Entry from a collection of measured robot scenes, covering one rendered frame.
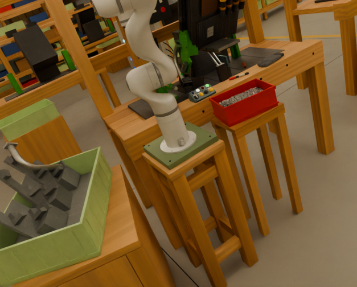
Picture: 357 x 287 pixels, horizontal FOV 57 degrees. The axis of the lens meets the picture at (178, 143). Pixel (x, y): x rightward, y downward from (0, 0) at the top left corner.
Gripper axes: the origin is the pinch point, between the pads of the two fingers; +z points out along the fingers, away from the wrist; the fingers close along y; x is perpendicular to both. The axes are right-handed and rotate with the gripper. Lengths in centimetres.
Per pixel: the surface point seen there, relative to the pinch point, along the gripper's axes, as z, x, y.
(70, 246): 42, -68, 56
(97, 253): 49, -61, 59
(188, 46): 12.4, 39.0, -28.0
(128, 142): 42.4, -24.1, -5.0
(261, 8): 104, 435, -477
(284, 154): 82, 54, 26
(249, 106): 43, 39, 24
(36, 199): 34, -75, 25
